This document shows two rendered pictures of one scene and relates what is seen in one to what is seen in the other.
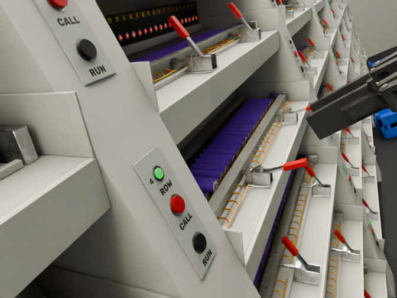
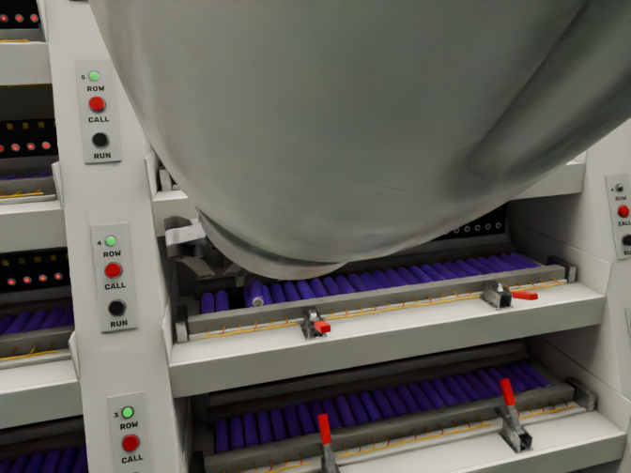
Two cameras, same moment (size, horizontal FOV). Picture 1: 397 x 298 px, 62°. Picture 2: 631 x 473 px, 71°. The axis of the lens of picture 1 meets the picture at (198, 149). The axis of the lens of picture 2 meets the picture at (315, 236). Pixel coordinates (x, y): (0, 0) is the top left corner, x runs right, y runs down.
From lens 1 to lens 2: 51 cm
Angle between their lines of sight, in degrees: 47
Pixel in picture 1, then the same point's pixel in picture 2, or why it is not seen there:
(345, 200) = not seen: outside the picture
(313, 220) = (444, 454)
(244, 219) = (239, 343)
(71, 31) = (97, 127)
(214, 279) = (116, 343)
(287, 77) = (583, 242)
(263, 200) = (279, 343)
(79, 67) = (86, 150)
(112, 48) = (132, 142)
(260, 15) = not seen: hidden behind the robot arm
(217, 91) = not seen: hidden behind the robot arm
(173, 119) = (175, 211)
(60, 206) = (24, 224)
